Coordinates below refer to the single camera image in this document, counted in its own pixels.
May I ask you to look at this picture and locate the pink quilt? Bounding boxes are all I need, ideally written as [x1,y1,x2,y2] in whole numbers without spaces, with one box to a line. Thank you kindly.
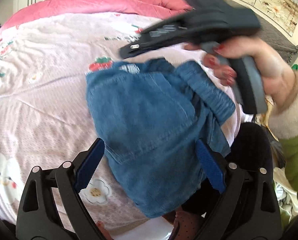
[0,0,192,38]

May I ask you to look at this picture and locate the blue denim pants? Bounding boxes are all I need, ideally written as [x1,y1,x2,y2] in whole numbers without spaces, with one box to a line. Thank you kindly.
[86,58,236,218]

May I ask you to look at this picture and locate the pink strawberry print bedsheet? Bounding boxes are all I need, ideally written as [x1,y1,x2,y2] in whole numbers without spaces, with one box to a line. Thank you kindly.
[0,11,242,231]

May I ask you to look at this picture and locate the floral wall picture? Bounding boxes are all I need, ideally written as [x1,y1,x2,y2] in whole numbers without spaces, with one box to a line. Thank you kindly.
[254,0,298,36]

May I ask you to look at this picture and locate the right hand with red nails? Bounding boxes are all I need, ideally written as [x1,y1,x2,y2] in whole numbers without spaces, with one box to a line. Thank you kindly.
[184,35,297,112]

